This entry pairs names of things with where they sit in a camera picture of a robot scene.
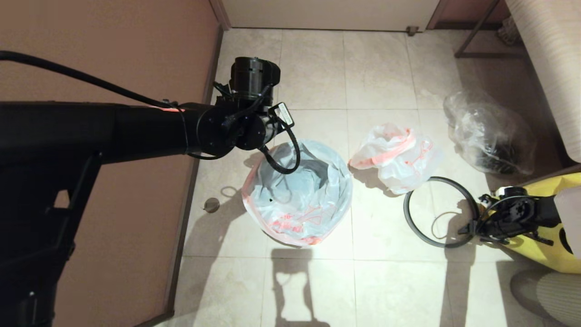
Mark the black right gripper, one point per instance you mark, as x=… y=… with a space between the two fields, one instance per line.
x=488 y=227

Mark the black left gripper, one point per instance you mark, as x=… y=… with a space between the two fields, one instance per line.
x=268 y=129

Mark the white plastic bag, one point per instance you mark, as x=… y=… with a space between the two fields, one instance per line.
x=295 y=204

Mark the used white bag red trim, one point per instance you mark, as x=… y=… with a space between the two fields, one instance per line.
x=399 y=159

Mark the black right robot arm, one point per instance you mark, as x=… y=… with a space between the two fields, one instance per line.
x=535 y=213

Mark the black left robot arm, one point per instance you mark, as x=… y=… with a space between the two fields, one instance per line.
x=91 y=131

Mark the yellow fabric bag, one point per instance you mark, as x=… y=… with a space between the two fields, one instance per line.
x=540 y=254

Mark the clear plastic bag dark contents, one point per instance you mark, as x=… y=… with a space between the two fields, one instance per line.
x=485 y=136

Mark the dark brown wooden board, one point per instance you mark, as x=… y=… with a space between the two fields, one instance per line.
x=544 y=176

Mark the round metal floor drain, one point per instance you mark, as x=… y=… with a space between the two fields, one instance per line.
x=211 y=205

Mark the grey ribbed round pouf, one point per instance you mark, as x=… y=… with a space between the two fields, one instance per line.
x=553 y=295

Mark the small metal door stop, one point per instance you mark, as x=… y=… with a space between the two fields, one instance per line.
x=412 y=31

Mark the beige striped furniture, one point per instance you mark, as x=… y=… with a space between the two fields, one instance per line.
x=553 y=68

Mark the grey mesh bundle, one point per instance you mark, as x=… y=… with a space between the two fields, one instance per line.
x=508 y=32

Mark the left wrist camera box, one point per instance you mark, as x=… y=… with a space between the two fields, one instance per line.
x=282 y=114

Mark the dark metal frame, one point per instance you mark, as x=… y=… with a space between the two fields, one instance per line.
x=485 y=55

